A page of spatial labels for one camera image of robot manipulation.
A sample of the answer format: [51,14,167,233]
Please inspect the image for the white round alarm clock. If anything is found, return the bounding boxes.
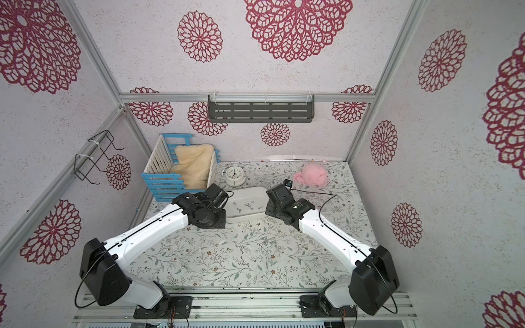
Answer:
[221,166,247,187]

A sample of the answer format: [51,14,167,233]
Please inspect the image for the pink plush toy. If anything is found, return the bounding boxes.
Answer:
[293,163,329,188]

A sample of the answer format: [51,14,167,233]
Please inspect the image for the blue white slatted crate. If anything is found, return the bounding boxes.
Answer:
[142,133,220,202]

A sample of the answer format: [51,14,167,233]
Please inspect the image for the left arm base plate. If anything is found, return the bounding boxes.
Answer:
[133,296,194,319]

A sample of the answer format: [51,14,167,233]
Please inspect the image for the grey wall shelf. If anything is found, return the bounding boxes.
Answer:
[208,94,315,124]

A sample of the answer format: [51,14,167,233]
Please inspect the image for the white plastic storage box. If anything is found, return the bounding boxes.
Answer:
[224,187,269,224]

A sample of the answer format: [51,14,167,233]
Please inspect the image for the cream fluffy cloth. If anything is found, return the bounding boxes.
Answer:
[170,144,215,190]

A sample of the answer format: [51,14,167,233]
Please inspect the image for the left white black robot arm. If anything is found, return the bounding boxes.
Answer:
[79,193,229,310]

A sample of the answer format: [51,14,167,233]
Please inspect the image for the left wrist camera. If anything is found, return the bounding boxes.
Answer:
[203,184,229,209]

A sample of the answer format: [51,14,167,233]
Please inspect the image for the aluminium front rail frame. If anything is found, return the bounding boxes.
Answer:
[73,292,419,323]

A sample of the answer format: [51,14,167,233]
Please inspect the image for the black wire wall rack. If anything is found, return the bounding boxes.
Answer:
[72,129,123,185]

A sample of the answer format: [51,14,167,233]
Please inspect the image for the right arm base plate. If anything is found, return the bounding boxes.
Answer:
[299,295,358,318]

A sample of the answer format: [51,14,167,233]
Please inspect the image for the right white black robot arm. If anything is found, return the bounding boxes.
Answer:
[266,199,399,316]

